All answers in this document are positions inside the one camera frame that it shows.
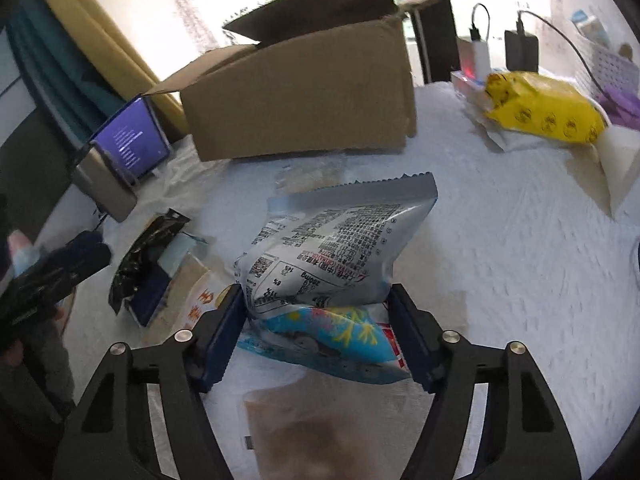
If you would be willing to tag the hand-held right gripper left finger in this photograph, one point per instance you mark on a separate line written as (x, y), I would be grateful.
(227, 340)

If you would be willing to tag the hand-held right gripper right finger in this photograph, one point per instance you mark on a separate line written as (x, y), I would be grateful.
(407, 340)

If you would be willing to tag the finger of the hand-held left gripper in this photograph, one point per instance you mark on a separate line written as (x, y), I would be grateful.
(85, 257)

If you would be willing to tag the black snack packet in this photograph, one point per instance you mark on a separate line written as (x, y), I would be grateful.
(135, 260)

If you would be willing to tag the dark blue snack box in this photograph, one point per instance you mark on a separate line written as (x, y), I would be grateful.
(150, 295)

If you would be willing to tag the blue snowflake snack packet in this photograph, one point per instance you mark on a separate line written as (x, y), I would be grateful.
(325, 340)

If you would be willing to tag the light blue cracker box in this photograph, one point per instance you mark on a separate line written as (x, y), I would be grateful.
(177, 255)

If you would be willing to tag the clear bag of biscuits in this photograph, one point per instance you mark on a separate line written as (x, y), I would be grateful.
(325, 430)

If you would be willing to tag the silver blue snack packet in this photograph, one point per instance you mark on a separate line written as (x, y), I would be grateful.
(325, 240)

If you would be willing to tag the brown cardboard box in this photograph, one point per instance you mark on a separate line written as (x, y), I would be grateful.
(300, 100)

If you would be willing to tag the pink plastic cup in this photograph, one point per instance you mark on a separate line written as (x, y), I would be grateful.
(16, 242)

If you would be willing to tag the tablet with purple screen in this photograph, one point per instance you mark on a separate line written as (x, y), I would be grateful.
(130, 135)

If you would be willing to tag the clear plastic bag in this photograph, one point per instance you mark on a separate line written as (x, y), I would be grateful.
(310, 175)

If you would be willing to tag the teal curtain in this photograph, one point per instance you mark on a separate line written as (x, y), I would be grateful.
(55, 60)

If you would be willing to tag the yellow curtain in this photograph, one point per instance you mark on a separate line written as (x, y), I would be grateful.
(100, 45)

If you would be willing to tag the white power strip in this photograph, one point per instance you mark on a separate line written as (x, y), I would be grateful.
(465, 87)

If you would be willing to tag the yellow plastic bag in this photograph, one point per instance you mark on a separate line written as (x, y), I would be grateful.
(540, 110)

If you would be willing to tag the white paper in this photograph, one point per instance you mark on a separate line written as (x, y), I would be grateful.
(620, 160)

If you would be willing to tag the white charger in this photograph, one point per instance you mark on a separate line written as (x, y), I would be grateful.
(481, 57)

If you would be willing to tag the black charger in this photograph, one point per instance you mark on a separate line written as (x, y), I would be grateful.
(521, 50)

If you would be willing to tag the purple cloth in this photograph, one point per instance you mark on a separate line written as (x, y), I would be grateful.
(625, 107)

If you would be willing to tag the white perforated basket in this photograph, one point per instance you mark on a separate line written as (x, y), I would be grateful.
(615, 70)

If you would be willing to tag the blue white packet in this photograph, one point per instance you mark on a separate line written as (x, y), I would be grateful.
(590, 25)

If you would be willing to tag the black window frame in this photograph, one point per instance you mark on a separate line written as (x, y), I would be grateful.
(440, 20)

